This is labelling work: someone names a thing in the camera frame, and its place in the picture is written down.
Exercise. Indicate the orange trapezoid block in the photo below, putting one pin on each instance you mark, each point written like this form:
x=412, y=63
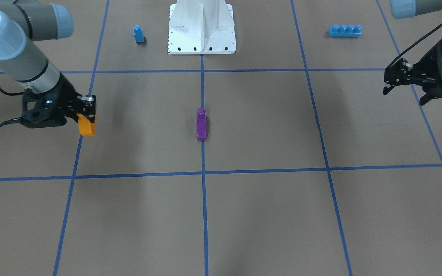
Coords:
x=86, y=127

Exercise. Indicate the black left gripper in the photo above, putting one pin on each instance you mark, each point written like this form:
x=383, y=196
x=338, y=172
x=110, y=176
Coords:
x=434, y=64

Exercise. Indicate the purple trapezoid block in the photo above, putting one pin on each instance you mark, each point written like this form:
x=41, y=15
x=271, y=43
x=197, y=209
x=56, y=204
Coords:
x=201, y=124

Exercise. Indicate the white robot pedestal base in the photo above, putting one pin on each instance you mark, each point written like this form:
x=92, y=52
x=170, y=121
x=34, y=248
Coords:
x=201, y=27

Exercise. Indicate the long blue studded block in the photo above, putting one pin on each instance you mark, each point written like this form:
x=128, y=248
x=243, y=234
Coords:
x=345, y=31

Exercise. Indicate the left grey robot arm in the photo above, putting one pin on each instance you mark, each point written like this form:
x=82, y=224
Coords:
x=407, y=9

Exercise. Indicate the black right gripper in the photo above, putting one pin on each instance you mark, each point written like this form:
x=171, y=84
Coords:
x=66, y=97

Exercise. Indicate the small blue block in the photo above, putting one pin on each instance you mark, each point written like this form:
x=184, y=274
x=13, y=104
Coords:
x=138, y=34

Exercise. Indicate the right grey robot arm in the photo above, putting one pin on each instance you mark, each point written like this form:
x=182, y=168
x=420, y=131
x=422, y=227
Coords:
x=22, y=23

